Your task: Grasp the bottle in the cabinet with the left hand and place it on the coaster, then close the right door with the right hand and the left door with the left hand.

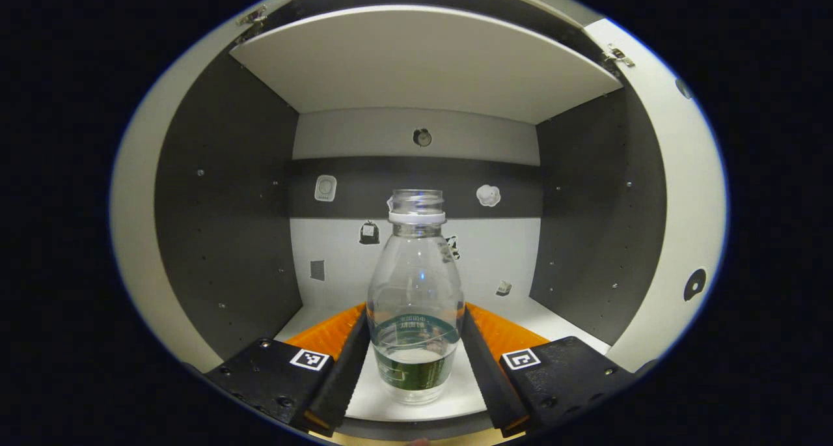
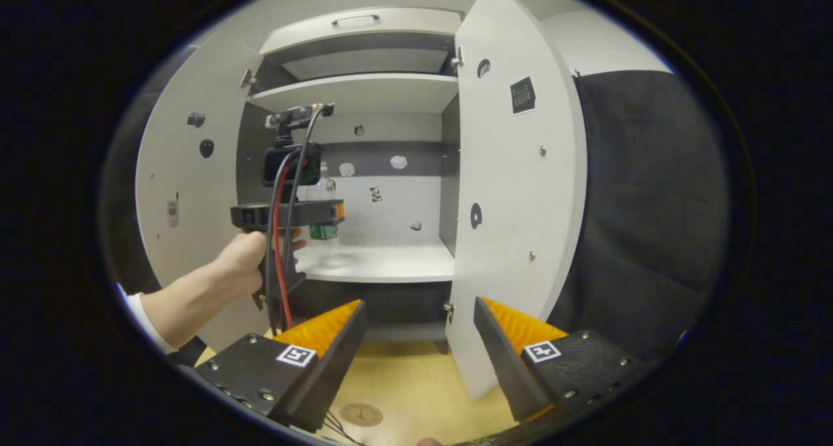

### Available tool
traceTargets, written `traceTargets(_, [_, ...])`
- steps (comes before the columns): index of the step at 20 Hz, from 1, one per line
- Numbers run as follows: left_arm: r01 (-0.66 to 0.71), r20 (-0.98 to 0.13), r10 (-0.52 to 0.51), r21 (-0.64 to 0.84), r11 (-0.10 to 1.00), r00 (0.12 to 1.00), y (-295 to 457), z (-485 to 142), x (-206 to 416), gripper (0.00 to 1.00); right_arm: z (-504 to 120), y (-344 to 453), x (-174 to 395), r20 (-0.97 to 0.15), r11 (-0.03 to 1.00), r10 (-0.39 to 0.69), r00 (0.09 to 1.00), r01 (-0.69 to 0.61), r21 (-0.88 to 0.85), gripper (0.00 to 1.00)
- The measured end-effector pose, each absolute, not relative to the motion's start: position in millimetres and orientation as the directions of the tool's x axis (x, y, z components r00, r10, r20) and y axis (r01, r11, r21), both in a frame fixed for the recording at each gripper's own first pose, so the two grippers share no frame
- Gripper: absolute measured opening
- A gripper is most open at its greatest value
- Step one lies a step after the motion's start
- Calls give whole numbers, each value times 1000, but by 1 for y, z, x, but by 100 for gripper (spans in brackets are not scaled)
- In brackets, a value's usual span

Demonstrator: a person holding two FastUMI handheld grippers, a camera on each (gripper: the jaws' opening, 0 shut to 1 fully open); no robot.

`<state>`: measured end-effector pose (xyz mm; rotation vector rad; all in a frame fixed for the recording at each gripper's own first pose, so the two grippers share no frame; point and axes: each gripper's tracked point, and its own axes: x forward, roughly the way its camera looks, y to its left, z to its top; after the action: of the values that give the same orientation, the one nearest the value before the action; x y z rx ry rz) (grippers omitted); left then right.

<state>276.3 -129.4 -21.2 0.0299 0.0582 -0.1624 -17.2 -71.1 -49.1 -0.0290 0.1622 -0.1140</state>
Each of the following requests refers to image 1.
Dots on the white cabinet shelf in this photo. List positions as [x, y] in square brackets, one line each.
[475, 394]
[423, 62]

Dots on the grey and white cabinet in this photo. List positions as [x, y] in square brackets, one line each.
[221, 205]

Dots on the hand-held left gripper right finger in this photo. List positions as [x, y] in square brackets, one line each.
[485, 368]

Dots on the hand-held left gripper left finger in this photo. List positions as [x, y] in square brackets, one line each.
[341, 368]

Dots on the clear plastic bottle green label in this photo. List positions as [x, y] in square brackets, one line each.
[415, 283]

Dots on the white cabinet door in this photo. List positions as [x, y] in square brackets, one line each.
[690, 192]
[140, 237]

